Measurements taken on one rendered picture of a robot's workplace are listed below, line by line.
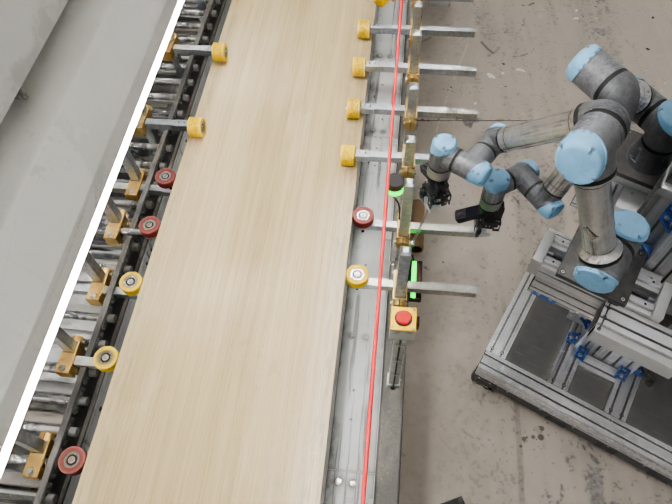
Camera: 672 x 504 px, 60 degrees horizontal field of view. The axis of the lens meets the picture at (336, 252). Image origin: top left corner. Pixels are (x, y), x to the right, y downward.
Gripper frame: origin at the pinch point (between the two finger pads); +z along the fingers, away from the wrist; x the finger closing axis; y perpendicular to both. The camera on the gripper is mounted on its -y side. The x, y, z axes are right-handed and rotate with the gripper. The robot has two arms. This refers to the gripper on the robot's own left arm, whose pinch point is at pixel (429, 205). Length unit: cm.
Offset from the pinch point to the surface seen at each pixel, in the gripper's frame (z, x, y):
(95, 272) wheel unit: 10, -119, -10
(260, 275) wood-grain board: 11, -63, 6
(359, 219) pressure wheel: 10.0, -23.4, -7.4
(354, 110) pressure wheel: 4, -12, -55
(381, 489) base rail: 31, -40, 81
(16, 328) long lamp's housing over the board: -134, -71, 91
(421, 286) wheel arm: 15.1, -8.9, 22.4
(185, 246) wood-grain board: 11, -87, -13
